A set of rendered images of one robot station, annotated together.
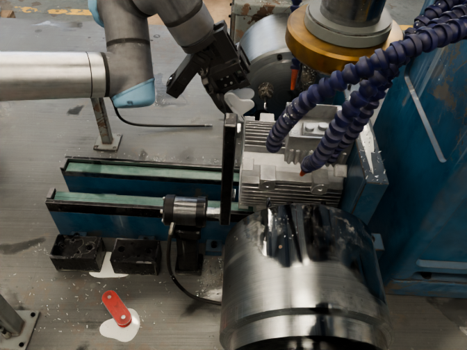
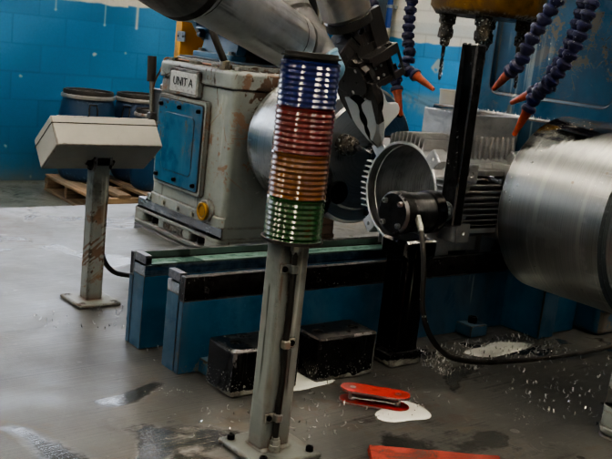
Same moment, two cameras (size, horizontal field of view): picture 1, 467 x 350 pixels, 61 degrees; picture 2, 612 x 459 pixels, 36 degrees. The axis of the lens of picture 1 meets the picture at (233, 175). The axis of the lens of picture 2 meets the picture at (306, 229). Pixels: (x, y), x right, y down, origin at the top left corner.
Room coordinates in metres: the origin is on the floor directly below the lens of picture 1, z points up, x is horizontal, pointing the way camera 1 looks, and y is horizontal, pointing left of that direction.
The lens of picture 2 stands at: (-0.47, 0.98, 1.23)
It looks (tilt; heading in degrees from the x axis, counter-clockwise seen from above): 11 degrees down; 322
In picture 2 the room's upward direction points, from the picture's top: 6 degrees clockwise
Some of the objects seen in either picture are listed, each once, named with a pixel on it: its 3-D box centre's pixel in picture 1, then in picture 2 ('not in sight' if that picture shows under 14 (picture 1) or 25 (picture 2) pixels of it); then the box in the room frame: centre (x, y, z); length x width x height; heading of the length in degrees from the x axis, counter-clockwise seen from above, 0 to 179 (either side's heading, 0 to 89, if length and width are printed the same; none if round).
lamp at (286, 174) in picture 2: not in sight; (299, 174); (0.28, 0.42, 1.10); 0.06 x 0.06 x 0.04
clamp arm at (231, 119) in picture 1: (226, 176); (461, 136); (0.45, 0.01, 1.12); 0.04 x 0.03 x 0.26; 91
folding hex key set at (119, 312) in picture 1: (117, 308); (374, 397); (0.33, 0.22, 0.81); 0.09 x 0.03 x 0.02; 44
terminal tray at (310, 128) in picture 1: (315, 134); (469, 134); (0.59, -0.15, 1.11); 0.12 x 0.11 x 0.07; 91
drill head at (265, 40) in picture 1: (282, 62); (311, 143); (0.94, -0.11, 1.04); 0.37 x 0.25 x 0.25; 1
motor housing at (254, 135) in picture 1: (288, 165); (443, 191); (0.59, -0.11, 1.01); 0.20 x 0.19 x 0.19; 91
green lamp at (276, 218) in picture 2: not in sight; (293, 218); (0.28, 0.42, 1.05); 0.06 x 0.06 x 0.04
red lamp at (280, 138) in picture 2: not in sight; (303, 129); (0.28, 0.42, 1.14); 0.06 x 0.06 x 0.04
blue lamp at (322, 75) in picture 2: not in sight; (308, 84); (0.28, 0.42, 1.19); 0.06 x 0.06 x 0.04
